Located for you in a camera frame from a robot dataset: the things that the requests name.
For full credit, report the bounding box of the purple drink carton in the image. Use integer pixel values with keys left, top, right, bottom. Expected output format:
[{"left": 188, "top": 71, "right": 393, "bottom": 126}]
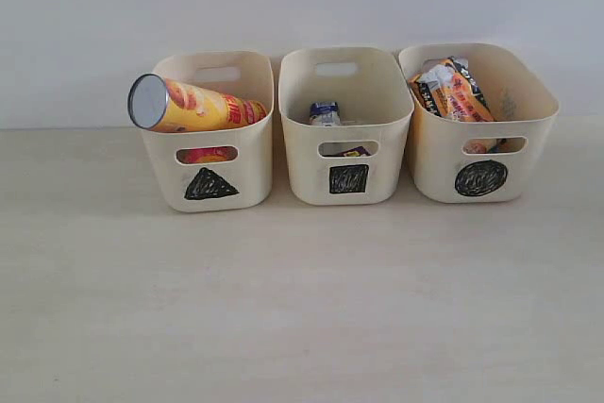
[{"left": 334, "top": 145, "right": 371, "bottom": 158}]

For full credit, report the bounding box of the blue white milk carton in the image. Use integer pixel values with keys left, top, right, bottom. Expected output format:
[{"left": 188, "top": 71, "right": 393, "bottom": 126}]
[{"left": 310, "top": 101, "right": 341, "bottom": 126}]

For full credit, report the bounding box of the pink chips can yellow lid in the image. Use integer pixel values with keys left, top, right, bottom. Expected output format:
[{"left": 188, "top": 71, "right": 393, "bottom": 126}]
[{"left": 176, "top": 146, "right": 238, "bottom": 164}]

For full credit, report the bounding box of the orange instant noodle bag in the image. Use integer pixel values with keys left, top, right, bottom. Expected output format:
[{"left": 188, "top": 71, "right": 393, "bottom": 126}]
[{"left": 409, "top": 57, "right": 495, "bottom": 123}]

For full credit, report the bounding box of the cream bin with triangle mark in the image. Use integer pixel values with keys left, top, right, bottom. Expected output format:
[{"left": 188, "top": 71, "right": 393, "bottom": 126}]
[{"left": 140, "top": 51, "right": 274, "bottom": 212}]

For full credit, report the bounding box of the cream bin with square mark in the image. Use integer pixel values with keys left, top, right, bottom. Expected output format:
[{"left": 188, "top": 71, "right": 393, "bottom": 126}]
[{"left": 278, "top": 47, "right": 414, "bottom": 206}]

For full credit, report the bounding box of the cream bin with circle mark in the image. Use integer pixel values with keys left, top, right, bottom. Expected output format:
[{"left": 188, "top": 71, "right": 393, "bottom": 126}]
[{"left": 398, "top": 43, "right": 560, "bottom": 203}]

